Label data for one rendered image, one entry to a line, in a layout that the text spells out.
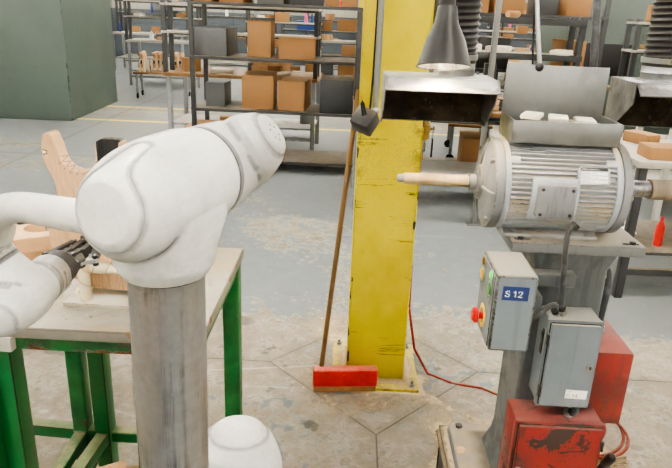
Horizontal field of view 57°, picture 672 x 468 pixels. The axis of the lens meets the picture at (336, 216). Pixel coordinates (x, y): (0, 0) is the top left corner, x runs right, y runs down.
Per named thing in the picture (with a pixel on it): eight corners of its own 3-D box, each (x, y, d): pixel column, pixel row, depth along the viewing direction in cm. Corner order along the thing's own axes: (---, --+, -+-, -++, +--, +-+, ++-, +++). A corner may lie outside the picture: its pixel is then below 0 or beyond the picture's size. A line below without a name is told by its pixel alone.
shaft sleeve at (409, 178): (467, 178, 175) (469, 173, 172) (467, 188, 174) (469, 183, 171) (403, 175, 175) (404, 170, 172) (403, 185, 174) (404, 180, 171)
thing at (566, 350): (577, 389, 181) (610, 213, 164) (589, 411, 172) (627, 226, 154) (525, 386, 182) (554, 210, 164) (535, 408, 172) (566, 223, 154)
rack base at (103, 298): (182, 288, 174) (182, 284, 174) (165, 313, 160) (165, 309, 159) (87, 282, 175) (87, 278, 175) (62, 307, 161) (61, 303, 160)
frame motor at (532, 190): (597, 217, 188) (613, 134, 180) (635, 250, 163) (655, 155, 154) (463, 211, 189) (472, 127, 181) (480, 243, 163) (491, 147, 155)
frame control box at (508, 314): (555, 333, 172) (570, 246, 163) (582, 376, 151) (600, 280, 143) (467, 328, 172) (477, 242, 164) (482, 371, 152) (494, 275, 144)
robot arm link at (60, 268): (63, 306, 125) (77, 293, 130) (58, 264, 122) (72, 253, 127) (19, 303, 125) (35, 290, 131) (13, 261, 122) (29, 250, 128)
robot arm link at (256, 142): (188, 144, 100) (134, 161, 88) (270, 86, 92) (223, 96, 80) (230, 213, 101) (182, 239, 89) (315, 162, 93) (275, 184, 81)
